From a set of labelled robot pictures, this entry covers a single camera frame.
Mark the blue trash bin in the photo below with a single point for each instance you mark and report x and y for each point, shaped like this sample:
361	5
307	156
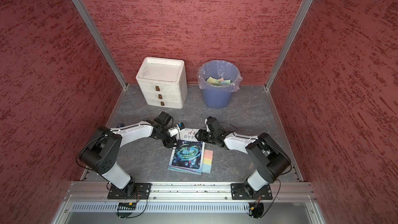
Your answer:
216	98

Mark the pink sticky note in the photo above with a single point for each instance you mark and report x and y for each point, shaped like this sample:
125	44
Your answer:
208	154

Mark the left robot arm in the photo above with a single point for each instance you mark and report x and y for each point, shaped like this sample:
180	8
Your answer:
101	152

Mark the aluminium front rail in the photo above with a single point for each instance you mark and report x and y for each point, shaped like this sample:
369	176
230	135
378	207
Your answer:
168	191

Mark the left connector board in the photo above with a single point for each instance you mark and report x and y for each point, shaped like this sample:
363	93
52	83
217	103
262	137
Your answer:
129	206

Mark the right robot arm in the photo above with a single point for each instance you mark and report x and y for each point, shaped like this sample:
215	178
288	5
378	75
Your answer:
269	159

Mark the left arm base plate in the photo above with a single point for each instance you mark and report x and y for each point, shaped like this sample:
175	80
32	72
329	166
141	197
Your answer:
133	191

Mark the children's science magazine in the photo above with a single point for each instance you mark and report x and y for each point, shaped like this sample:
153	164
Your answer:
188	154

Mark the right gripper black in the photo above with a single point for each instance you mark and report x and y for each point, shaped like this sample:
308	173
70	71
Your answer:
202	136

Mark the white three-drawer storage box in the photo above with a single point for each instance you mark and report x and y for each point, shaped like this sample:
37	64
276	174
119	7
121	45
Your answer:
163	82

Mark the right aluminium corner post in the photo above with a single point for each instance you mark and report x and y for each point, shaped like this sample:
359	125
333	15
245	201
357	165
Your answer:
298	20

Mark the connector board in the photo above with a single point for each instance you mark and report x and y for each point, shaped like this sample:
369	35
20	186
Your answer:
129	206
256	210

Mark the discarded sticky notes pile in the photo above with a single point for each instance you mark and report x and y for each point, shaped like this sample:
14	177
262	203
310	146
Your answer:
218	82

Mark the right connector board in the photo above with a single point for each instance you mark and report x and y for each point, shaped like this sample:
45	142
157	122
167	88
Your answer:
256	210

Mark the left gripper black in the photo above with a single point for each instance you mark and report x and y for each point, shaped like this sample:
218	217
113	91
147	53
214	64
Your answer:
169	143

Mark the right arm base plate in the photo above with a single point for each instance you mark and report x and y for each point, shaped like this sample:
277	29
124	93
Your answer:
241	191

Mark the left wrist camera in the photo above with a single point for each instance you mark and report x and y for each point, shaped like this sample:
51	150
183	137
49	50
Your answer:
176	130

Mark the clear plastic bin liner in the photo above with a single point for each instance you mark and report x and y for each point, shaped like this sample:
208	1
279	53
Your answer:
218	69

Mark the left aluminium corner post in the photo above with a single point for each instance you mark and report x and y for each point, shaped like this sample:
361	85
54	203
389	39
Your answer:
82	10

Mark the aluminium corner post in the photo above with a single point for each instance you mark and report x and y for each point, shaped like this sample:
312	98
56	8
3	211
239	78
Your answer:
82	10
298	20

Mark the blue sticky note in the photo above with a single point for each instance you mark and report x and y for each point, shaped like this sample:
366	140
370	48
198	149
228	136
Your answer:
206	168

